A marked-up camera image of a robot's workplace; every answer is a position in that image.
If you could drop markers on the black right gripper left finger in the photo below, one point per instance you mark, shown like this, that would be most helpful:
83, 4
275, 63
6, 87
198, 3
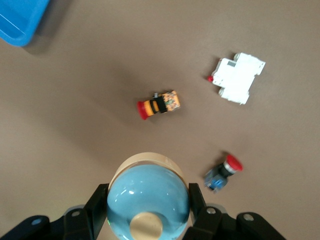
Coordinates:
82, 222

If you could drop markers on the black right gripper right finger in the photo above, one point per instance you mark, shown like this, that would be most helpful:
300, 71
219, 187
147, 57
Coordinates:
212, 225

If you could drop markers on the light blue call bell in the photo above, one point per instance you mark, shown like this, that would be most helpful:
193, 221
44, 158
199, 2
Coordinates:
147, 190

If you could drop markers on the red push button blue body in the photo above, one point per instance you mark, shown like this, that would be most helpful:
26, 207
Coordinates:
225, 170

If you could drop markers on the orange emergency stop button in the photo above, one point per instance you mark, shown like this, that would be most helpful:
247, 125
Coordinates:
162, 103

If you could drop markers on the white circuit breaker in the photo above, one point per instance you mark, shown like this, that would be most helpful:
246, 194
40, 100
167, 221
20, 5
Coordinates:
237, 77

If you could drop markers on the blue plastic tray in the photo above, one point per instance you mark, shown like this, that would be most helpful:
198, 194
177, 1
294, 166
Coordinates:
17, 20

